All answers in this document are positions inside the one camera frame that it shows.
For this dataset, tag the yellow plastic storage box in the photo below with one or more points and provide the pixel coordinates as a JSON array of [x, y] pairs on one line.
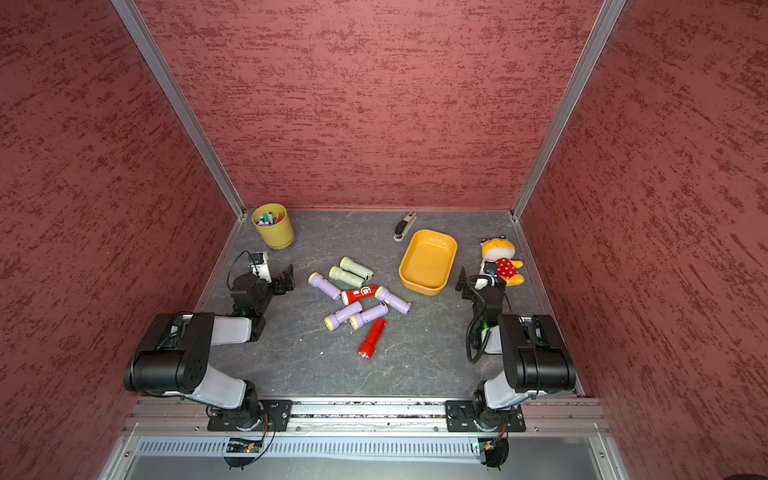
[[427, 262]]

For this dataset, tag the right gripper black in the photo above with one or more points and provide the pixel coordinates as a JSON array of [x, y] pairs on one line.
[[463, 281]]

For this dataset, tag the yellow-green pen cup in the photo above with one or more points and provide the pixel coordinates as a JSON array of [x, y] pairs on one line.
[[274, 226]]

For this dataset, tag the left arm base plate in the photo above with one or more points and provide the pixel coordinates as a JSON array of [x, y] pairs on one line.
[[268, 415]]

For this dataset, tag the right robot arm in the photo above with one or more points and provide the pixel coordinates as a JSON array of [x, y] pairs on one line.
[[535, 359]]

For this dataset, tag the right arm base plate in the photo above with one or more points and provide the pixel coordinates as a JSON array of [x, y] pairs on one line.
[[467, 416]]

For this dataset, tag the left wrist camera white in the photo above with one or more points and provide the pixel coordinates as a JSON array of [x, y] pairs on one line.
[[258, 262]]

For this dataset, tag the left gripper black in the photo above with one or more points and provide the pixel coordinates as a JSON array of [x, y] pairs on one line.
[[279, 287]]

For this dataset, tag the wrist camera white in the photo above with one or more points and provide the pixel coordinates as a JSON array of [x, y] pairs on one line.
[[489, 271], [258, 262]]

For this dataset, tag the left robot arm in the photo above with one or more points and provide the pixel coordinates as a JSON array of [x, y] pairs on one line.
[[172, 358]]

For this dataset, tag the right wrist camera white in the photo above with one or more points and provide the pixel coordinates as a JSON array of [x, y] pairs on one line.
[[489, 271]]

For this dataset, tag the yellow plush toy red dress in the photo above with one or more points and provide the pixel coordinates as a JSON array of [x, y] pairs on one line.
[[502, 251]]

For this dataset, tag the green flashlight rear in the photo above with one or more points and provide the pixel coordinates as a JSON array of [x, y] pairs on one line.
[[348, 264]]

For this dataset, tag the red white flashlight logo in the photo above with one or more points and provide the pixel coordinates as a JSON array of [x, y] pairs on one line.
[[351, 296]]

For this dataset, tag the aluminium front rail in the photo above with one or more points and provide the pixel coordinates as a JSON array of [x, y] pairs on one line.
[[380, 416]]

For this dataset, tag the grey black stapler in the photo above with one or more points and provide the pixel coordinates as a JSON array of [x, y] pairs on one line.
[[404, 225]]

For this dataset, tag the purple flashlight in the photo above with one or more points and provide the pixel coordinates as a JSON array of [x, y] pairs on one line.
[[321, 283], [362, 318], [334, 320], [383, 294]]

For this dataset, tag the all red flashlight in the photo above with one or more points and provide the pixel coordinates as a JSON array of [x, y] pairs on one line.
[[367, 348]]

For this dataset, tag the green flashlight front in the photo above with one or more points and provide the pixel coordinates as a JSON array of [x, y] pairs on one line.
[[346, 277]]

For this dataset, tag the green flashlight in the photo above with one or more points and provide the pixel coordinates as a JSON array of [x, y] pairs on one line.
[[346, 277], [348, 264]]

